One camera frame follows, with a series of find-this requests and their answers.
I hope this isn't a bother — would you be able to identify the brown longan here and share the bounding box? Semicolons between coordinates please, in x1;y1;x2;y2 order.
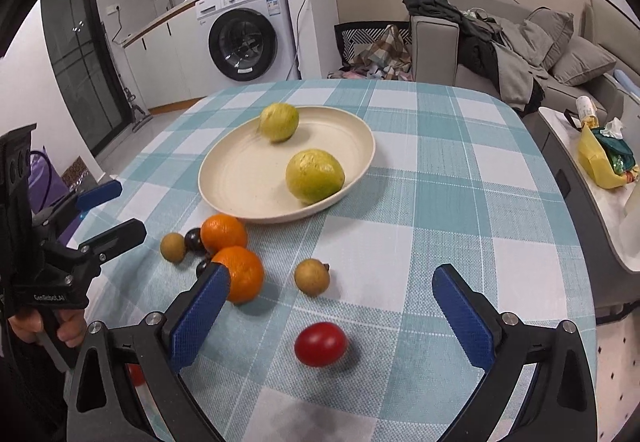
160;232;186;264
294;259;331;297

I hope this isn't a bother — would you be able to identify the dark plum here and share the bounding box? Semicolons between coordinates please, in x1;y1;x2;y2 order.
184;228;207;254
196;258;210;278

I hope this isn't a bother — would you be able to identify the orange mandarin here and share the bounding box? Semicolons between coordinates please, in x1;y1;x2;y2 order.
201;214;248;254
212;246;265;306

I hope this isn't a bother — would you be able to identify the red cherry tomato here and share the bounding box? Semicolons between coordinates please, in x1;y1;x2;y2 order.
294;322;348;367

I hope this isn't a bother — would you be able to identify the left hand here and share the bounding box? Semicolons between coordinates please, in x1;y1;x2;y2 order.
8;308;87;349

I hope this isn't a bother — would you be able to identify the white kitchen counter cabinet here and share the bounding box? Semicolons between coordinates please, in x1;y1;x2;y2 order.
125;6;221;110

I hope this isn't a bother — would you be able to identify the black glass door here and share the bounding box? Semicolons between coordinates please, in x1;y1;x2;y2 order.
40;0;132;155

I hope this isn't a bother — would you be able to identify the teal checkered tablecloth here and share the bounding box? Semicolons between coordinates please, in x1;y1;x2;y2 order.
74;80;597;441

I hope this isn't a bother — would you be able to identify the white side table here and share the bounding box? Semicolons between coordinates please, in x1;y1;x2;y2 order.
529;107;639;316

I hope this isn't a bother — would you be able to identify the far yellow guava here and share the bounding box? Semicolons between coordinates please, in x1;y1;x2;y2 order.
259;103;299;143

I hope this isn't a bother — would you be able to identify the yellow guava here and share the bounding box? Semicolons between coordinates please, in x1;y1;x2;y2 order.
259;103;299;143
285;148;345;205

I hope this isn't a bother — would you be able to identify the near yellow guava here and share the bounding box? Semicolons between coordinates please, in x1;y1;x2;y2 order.
285;148;345;205

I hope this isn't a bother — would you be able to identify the yellow plastic bag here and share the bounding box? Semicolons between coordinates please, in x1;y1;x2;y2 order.
578;127;639;190

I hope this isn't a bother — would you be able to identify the white washing machine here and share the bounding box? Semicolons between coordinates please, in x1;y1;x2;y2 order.
195;0;299;89

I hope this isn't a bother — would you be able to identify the white bottle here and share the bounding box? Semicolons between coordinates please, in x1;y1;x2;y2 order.
576;95;600;129

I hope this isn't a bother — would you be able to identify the grey sofa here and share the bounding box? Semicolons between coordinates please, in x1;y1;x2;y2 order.
402;0;629;121

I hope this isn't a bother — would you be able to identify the dark clothes pile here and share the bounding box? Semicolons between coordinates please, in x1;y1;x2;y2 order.
402;0;550;117

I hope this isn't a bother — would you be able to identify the grey cushion front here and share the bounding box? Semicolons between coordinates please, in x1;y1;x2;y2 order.
551;36;616;87

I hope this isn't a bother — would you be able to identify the grey cushion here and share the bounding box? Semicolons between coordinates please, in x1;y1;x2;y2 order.
551;36;616;87
526;6;574;70

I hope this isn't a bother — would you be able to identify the black laundry basket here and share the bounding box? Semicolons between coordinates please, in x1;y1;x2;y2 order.
328;20;413;81

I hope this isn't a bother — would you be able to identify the grey cushion back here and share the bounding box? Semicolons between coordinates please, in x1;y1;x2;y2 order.
526;6;574;70

